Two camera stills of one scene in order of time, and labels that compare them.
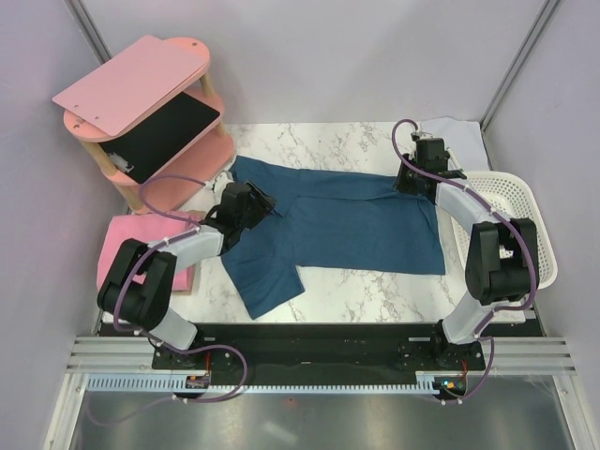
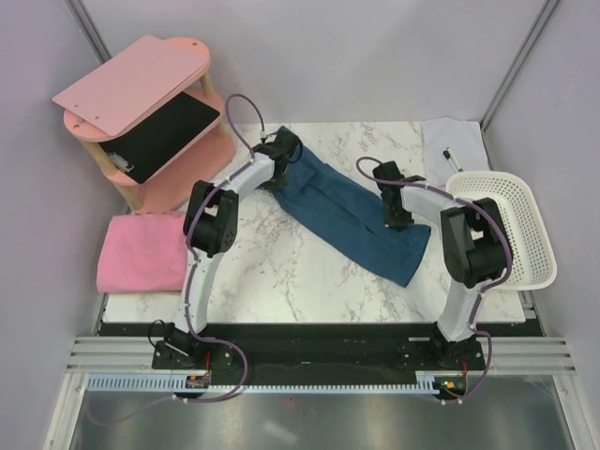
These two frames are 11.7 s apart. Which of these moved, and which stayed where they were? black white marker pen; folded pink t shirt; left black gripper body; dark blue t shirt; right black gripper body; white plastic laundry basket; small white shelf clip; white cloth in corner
Moved: dark blue t shirt; right black gripper body; left black gripper body
Stayed: white plastic laundry basket; folded pink t shirt; black white marker pen; white cloth in corner; small white shelf clip
